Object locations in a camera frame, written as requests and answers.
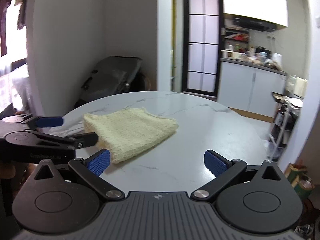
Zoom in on dark wine bottle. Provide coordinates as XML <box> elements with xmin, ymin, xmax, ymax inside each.
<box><xmin>274</xmin><ymin>111</ymin><xmax>286</xmax><ymax>127</ymax></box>

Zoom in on white rice cooker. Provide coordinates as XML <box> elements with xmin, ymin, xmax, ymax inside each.
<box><xmin>221</xmin><ymin>49</ymin><xmax>242</xmax><ymax>59</ymax></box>

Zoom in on clear food bags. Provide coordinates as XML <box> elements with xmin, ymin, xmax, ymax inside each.
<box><xmin>241</xmin><ymin>51</ymin><xmax>282</xmax><ymax>70</ymax></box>

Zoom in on green paper bag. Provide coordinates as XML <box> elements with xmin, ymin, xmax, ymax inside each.
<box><xmin>285</xmin><ymin>163</ymin><xmax>316</xmax><ymax>201</ymax></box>

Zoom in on white electric kettle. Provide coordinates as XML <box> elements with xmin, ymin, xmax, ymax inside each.
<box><xmin>271</xmin><ymin>53</ymin><xmax>282</xmax><ymax>67</ymax></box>

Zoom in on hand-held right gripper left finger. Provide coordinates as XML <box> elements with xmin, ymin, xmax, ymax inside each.
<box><xmin>34</xmin><ymin>149</ymin><xmax>125</xmax><ymax>202</ymax></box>

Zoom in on pale yellow towel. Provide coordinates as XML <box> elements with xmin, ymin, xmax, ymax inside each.
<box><xmin>83</xmin><ymin>107</ymin><xmax>179</xmax><ymax>165</ymax></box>

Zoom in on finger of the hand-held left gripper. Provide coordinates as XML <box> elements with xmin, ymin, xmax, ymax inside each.
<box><xmin>32</xmin><ymin>131</ymin><xmax>98</xmax><ymax>150</ymax></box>
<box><xmin>0</xmin><ymin>114</ymin><xmax>63</xmax><ymax>132</ymax></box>

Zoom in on white wall cabinet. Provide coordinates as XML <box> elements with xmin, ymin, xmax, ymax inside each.
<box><xmin>221</xmin><ymin>0</ymin><xmax>289</xmax><ymax>28</ymax></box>

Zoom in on yellow wall strip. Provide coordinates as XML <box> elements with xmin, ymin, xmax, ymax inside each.
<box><xmin>170</xmin><ymin>4</ymin><xmax>176</xmax><ymax>92</ymax></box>

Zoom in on white base cabinet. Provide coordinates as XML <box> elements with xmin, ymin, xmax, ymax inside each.
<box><xmin>217</xmin><ymin>58</ymin><xmax>287</xmax><ymax>121</ymax></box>

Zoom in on patterned shoes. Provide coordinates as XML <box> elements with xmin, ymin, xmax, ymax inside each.
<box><xmin>294</xmin><ymin>225</ymin><xmax>314</xmax><ymax>238</ymax></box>

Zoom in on dark hanging garment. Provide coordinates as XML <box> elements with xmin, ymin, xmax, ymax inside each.
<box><xmin>15</xmin><ymin>0</ymin><xmax>30</xmax><ymax>30</ymax></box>
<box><xmin>0</xmin><ymin>0</ymin><xmax>13</xmax><ymax>57</ymax></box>

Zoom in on white rolling cart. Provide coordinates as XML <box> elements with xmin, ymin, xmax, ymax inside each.
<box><xmin>268</xmin><ymin>91</ymin><xmax>304</xmax><ymax>162</ymax></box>

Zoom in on black kitchen rack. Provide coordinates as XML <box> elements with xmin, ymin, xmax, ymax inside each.
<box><xmin>223</xmin><ymin>27</ymin><xmax>250</xmax><ymax>52</ymax></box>

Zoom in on black chair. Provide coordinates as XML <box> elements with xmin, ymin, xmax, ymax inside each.
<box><xmin>136</xmin><ymin>72</ymin><xmax>153</xmax><ymax>92</ymax></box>

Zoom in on black-framed glass door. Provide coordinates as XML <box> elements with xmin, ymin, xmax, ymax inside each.
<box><xmin>182</xmin><ymin>0</ymin><xmax>224</xmax><ymax>98</ymax></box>

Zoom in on grey backpack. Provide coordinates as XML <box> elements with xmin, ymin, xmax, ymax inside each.
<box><xmin>75</xmin><ymin>56</ymin><xmax>143</xmax><ymax>108</ymax></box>

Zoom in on white crumpled plastic bag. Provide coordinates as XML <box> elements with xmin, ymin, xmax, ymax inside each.
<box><xmin>261</xmin><ymin>138</ymin><xmax>278</xmax><ymax>161</ymax></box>

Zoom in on person's left hand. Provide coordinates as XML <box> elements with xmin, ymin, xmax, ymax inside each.
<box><xmin>0</xmin><ymin>164</ymin><xmax>16</xmax><ymax>179</ymax></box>

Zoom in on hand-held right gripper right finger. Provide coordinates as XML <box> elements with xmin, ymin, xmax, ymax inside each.
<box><xmin>191</xmin><ymin>149</ymin><xmax>285</xmax><ymax>202</ymax></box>

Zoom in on cream countertop appliance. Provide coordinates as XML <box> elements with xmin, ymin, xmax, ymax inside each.
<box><xmin>295</xmin><ymin>77</ymin><xmax>308</xmax><ymax>98</ymax></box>

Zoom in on clear plastic bag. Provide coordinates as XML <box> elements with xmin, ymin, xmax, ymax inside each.
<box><xmin>11</xmin><ymin>64</ymin><xmax>35</xmax><ymax>113</ymax></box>

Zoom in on black range hood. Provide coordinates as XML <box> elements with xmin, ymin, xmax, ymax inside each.
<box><xmin>232</xmin><ymin>17</ymin><xmax>278</xmax><ymax>33</ymax></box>

